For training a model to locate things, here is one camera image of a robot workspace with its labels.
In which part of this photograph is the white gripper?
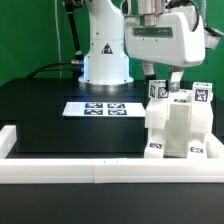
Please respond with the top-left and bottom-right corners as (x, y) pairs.
(125, 6), (205, 92)

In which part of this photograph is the white chair back frame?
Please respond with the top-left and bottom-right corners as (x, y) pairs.
(145, 90), (213, 142)

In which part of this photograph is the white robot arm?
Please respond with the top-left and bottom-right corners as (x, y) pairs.
(80, 0), (224, 92)

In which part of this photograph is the white marker sheet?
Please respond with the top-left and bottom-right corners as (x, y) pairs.
(62, 102), (145, 118)

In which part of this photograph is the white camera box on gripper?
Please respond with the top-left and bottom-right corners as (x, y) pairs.
(205, 27), (224, 50)

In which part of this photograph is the black camera pole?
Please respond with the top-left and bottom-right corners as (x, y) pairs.
(63, 0), (84, 61)

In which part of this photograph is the white cable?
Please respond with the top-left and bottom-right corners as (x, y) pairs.
(54, 0), (63, 80)

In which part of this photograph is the black cable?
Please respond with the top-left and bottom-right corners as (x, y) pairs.
(26, 62), (84, 80)

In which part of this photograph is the white U-shaped fence frame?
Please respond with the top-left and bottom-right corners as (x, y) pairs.
(0, 125), (224, 184)

